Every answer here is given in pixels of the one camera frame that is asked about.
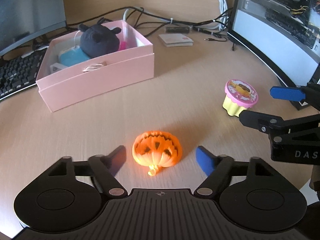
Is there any pink open cardboard box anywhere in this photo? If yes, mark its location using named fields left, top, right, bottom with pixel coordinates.
left=36, top=20, right=155, bottom=112

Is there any orange pumpkin toy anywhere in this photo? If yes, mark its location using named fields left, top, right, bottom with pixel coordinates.
left=132, top=131, right=183, bottom=176

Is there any black keyboard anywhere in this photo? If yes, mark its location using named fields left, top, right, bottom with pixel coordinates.
left=1, top=48, right=47, bottom=100

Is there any black cable bundle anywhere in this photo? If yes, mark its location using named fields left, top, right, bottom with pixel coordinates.
left=32, top=6, right=235, bottom=52

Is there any white usb battery charger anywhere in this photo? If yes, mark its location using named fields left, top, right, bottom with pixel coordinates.
left=50, top=62, right=68, bottom=74

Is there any pink yellow cupcake toy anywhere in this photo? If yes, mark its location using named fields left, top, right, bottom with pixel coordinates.
left=222, top=79, right=259, bottom=117

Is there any pink plastic strainer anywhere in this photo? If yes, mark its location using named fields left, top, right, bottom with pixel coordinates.
left=118, top=41, right=127, bottom=51

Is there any white card pack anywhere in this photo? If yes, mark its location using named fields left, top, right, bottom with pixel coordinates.
left=158, top=34, right=194, bottom=47

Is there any blue white packet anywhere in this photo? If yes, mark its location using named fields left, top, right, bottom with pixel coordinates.
left=59, top=46, right=91, bottom=67

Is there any white power cable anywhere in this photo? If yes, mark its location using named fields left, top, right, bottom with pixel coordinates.
left=209, top=0, right=230, bottom=29

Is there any black plush toy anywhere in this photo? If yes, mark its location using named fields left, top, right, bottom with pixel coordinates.
left=78, top=23, right=121, bottom=58

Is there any black computer monitor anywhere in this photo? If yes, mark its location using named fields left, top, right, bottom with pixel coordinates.
left=1, top=0, right=66, bottom=56

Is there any glass panel computer case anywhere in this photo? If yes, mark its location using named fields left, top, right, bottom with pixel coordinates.
left=227, top=0, right=320, bottom=111

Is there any black flashlight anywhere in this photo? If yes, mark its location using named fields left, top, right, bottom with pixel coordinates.
left=165, top=26, right=190, bottom=34

